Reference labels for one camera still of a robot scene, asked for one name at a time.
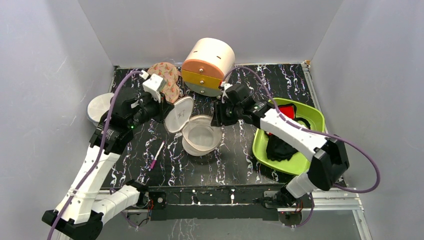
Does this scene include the aluminium frame rail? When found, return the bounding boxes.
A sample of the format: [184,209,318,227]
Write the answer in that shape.
[277,188,364,212]

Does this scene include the white mesh laundry bag grey trim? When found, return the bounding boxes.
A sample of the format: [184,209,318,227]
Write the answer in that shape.
[86,92,114,126]

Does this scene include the purple cable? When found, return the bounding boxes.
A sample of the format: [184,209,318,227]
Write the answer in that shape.
[46,69,147,240]
[223,66,381,229]

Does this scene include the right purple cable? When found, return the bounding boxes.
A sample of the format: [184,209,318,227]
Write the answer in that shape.
[223,66,381,229]

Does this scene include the green plastic basin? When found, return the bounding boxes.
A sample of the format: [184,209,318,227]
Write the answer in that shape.
[252,97,325,175]

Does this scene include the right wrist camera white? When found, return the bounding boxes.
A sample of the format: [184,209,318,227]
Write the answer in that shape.
[219,82,233,104]

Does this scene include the red bra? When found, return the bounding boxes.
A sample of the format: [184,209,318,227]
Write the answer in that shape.
[260,103,299,139]

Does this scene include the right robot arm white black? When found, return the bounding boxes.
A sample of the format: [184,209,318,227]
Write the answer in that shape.
[211,83,349,207]

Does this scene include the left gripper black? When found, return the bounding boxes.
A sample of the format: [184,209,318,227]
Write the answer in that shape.
[128,90,175,130]

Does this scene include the round drawer cabinet orange yellow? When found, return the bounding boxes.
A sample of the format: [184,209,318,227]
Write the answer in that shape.
[181,37,236,97]

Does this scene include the white mesh laundry bag beige zipper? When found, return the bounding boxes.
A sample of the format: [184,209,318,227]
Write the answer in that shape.
[164,96,223,157]

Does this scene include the peach patterned fabric pouch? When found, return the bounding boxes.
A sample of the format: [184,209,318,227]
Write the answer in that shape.
[147,62,181,104]

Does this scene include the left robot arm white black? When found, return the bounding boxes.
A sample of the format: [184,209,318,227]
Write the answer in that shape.
[41,87,174,240]

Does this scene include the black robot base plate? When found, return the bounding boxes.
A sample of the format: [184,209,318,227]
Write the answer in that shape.
[148,184,285,221]

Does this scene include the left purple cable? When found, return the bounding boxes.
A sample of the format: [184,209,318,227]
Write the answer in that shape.
[46,69,147,240]

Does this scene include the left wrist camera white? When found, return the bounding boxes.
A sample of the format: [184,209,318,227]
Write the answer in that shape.
[139,70,166,103]

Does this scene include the pink white marker pen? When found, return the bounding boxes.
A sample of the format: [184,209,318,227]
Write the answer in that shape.
[148,141,165,172]

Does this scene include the black bra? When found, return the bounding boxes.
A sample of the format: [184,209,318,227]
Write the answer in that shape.
[265,131,299,162]

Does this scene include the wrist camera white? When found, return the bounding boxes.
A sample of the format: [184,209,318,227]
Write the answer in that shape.
[219,82,233,104]
[139,70,166,103]

